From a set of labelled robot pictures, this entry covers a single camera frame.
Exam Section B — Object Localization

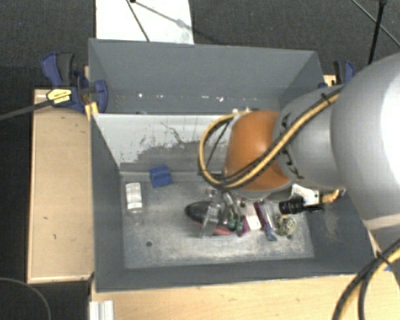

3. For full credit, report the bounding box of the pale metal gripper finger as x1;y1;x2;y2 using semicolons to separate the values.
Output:
199;205;221;239

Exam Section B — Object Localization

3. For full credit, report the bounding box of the black and red oval object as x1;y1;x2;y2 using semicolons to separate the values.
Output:
183;201;238;237

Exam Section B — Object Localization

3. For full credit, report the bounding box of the blue pen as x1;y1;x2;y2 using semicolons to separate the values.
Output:
261;208;278;242

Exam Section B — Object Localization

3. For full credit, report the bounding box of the green speckled ball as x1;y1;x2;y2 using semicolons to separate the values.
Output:
273;214;298;237

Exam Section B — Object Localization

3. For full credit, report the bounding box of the blue sponge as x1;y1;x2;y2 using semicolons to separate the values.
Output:
149;165;173;189

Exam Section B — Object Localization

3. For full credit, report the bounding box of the grey metal bin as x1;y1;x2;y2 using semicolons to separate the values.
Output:
87;38;378;293

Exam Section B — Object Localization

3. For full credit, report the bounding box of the pale wood board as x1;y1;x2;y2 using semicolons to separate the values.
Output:
27;88;96;285

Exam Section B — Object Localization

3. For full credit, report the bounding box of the black cylinder on white bracket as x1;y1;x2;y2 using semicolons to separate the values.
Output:
278;183;325;215

